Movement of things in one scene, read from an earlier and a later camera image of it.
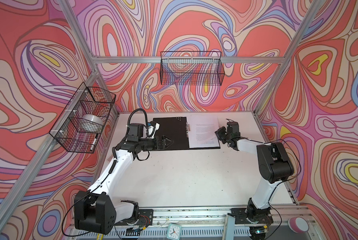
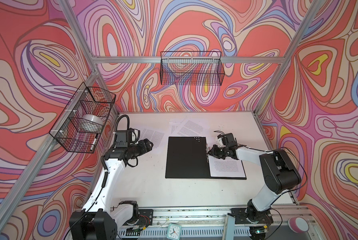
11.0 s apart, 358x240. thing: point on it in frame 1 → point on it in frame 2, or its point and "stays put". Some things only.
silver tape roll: [92, 123] stays put
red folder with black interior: [176, 130] → [187, 158]
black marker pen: [94, 142] stays put
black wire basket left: [79, 127] stays put
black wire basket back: [191, 68] stays put
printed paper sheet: [201, 131] → [229, 167]
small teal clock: [174, 232] stays put
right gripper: [218, 132] → [213, 152]
